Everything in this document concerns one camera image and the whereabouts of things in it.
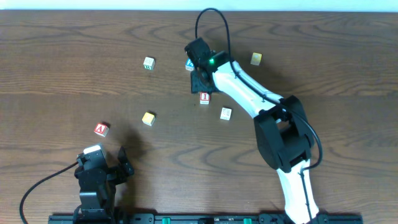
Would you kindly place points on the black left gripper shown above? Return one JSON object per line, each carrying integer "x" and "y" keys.
{"x": 115, "y": 173}

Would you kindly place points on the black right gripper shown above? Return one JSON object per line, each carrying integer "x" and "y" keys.
{"x": 199, "y": 83}

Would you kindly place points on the red letter I block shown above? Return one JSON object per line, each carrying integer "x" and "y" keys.
{"x": 204, "y": 98}

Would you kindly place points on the blue number 2 block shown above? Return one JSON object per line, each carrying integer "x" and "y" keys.
{"x": 189, "y": 65}

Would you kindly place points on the red letter A block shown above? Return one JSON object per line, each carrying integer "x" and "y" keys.
{"x": 101, "y": 129}

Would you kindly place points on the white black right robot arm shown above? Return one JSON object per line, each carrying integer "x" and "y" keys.
{"x": 284, "y": 136}

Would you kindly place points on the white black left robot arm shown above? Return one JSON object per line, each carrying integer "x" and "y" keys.
{"x": 97, "y": 208}

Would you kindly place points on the white blue-sided block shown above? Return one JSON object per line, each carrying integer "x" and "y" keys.
{"x": 226, "y": 113}

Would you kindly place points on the green letter R block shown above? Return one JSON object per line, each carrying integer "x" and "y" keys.
{"x": 149, "y": 63}

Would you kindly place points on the yellow number 2 block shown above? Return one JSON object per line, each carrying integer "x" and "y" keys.
{"x": 148, "y": 118}

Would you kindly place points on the yellow far block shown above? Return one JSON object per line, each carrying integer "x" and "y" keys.
{"x": 256, "y": 58}

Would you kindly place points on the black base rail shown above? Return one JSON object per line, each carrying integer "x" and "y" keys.
{"x": 265, "y": 218}

